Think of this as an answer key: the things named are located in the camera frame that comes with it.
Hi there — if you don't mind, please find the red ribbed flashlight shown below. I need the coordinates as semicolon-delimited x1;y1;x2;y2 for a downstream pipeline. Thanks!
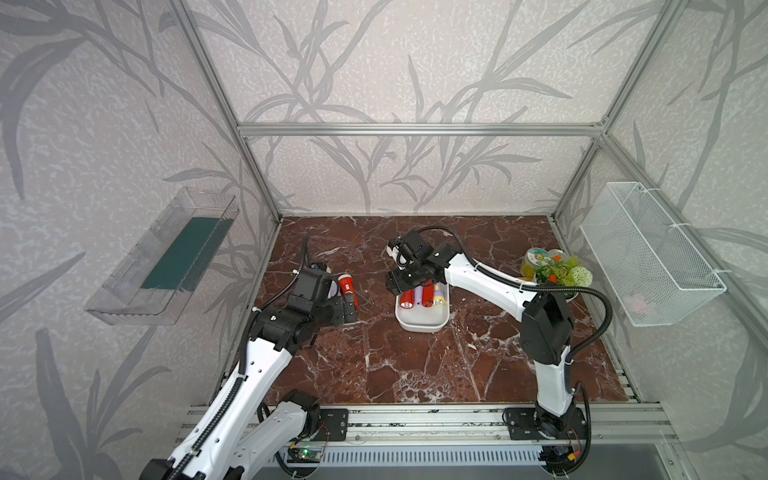
399;290;415;310

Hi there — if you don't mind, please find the white plastic storage tray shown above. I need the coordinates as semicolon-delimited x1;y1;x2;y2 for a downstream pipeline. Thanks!
395;284;450;333

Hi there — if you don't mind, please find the red flashlight with white label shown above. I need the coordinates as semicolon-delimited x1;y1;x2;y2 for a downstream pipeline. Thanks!
338;273;359;309

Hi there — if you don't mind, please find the purple flashlight yellow rim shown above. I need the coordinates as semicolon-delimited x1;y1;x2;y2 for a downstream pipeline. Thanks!
433;283;446;306

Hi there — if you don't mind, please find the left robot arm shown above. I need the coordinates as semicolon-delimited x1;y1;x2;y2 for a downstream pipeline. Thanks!
140;268;357;479

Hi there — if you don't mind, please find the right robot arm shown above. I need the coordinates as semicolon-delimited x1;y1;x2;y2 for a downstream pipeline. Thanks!
386;226;614;439

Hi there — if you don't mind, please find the round colourful tin lid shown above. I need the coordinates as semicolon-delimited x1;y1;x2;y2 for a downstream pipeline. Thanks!
521;248;550;278

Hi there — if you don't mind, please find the green circuit board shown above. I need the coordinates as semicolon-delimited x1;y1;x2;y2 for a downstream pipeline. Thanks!
287;446;324;463

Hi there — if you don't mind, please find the potted artificial flower plant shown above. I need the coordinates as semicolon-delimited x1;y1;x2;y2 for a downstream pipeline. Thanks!
535;255;594;288

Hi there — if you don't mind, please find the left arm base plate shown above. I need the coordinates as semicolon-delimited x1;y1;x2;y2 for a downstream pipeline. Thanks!
300;407;349;442

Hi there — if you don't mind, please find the clear acrylic wall shelf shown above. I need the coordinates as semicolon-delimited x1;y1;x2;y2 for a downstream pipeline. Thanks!
85;187;240;326

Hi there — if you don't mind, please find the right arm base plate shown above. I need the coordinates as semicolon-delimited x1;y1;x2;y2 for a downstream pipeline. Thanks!
502;403;591;441

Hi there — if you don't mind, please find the aluminium cage frame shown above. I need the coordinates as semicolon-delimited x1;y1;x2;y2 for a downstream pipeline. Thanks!
167;0;768;349

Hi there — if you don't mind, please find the white wire mesh basket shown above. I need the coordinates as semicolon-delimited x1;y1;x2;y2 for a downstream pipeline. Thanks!
580;182;727;327

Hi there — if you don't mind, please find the aluminium front rail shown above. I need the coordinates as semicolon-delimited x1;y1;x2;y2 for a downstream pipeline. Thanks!
173;403;682;449

